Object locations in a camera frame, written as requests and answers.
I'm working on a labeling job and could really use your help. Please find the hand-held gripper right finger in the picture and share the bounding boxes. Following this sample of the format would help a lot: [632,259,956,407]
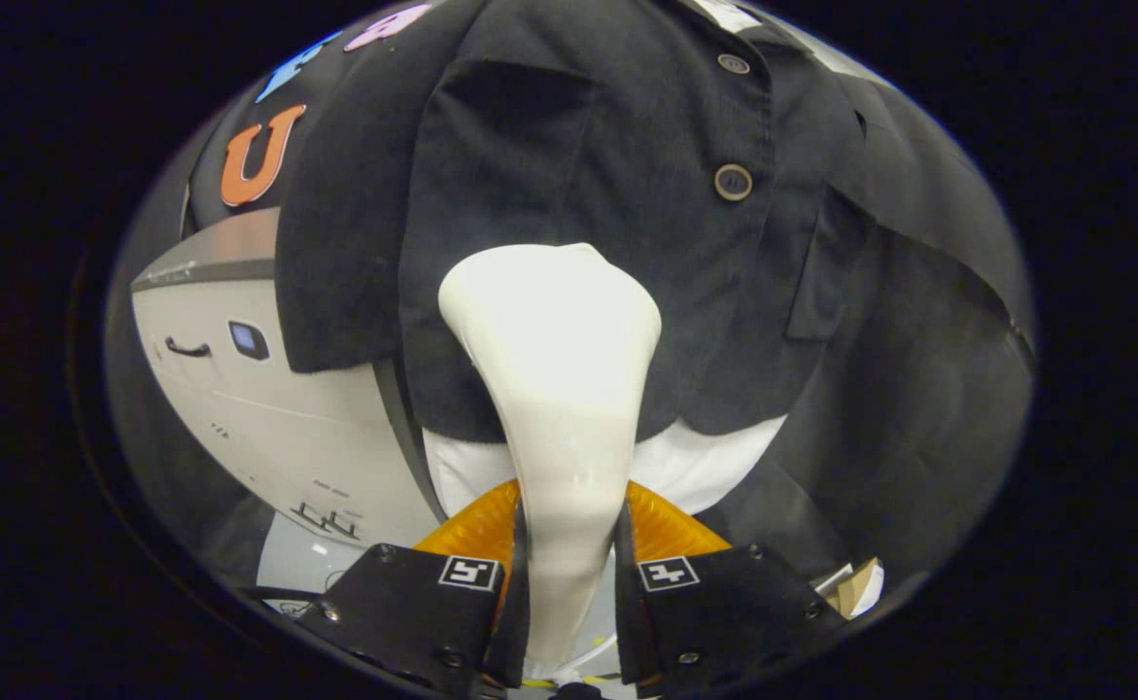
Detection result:
[615,478,846,696]

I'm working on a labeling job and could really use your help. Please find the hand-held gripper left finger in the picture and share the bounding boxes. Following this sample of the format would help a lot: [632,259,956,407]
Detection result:
[296,478,531,696]

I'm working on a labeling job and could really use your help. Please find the white garment steamer head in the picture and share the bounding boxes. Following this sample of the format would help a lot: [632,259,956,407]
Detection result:
[437,243,664,677]

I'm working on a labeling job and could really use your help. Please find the black blazer jacket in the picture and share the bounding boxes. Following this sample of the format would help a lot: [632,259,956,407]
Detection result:
[275,0,871,443]

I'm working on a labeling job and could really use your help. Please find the small cardboard box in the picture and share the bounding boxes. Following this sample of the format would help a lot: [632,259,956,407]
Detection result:
[826,557,885,620]

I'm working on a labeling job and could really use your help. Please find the white cabinet with grey top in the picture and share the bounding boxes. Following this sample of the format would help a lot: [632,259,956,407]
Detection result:
[131,207,443,550]

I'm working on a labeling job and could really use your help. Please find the black backdrop cloth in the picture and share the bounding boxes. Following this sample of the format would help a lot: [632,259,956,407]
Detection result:
[107,5,1036,584]

